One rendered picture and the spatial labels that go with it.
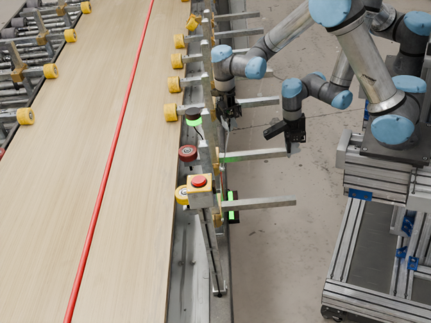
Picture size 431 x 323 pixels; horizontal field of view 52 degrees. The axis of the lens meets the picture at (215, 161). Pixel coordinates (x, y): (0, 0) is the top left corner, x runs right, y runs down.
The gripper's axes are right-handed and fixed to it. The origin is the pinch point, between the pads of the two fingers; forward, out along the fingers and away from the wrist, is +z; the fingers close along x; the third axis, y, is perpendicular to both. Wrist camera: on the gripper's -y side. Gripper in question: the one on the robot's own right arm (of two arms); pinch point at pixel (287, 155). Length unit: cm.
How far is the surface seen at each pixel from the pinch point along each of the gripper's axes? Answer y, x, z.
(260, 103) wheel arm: -8.9, 23.5, -12.1
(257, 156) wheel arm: -12.7, -1.5, -2.1
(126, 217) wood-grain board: -63, -35, -7
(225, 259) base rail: -29, -42, 13
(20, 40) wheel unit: -154, 126, -13
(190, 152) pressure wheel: -40.5, -1.3, -7.9
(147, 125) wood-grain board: -61, 22, -7
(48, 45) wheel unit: -140, 129, -6
